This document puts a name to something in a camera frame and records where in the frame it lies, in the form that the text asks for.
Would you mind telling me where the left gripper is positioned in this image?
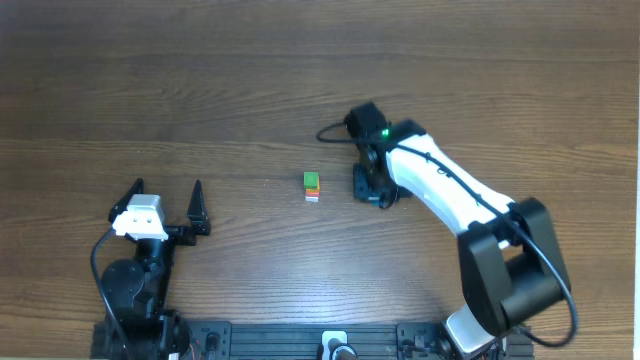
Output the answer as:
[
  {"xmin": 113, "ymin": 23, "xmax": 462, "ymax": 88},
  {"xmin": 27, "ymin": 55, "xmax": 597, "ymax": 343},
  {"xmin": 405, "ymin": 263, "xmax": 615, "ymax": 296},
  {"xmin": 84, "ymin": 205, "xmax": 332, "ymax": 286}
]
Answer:
[{"xmin": 107, "ymin": 177, "xmax": 213, "ymax": 247}]

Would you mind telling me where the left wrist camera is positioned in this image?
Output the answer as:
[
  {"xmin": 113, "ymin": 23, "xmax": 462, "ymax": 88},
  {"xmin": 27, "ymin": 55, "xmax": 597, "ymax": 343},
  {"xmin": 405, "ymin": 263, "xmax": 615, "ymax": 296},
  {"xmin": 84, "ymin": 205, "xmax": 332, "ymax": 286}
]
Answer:
[{"xmin": 110, "ymin": 193, "xmax": 170, "ymax": 243}]

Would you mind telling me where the mounting rail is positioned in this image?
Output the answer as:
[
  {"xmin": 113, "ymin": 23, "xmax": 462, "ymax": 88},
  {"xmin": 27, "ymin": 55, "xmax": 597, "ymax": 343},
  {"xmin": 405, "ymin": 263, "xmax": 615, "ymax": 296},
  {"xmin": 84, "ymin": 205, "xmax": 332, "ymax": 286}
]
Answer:
[{"xmin": 92, "ymin": 321, "xmax": 535, "ymax": 360}]

